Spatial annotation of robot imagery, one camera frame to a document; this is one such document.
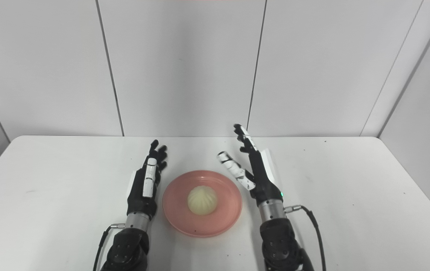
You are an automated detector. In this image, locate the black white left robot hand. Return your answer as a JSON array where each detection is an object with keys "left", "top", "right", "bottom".
[{"left": 126, "top": 140, "right": 168, "bottom": 219}]

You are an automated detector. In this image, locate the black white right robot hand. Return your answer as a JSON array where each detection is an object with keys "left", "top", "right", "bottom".
[{"left": 217, "top": 124, "right": 285, "bottom": 207}]

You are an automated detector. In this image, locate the pink round plate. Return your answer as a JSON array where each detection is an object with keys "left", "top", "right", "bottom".
[{"left": 162, "top": 170, "right": 243, "bottom": 238}]

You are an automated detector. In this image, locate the white steamed bun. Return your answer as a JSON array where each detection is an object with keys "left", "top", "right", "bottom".
[{"left": 187, "top": 186, "right": 218, "bottom": 216}]

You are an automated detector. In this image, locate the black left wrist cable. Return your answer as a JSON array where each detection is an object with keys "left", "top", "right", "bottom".
[{"left": 93, "top": 223, "right": 126, "bottom": 271}]

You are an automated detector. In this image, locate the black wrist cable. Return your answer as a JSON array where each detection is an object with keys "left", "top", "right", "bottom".
[
  {"left": 283, "top": 205, "right": 327, "bottom": 271},
  {"left": 93, "top": 223, "right": 126, "bottom": 271}
]

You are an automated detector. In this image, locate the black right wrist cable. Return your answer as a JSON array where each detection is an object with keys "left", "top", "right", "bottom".
[{"left": 283, "top": 205, "right": 327, "bottom": 271}]

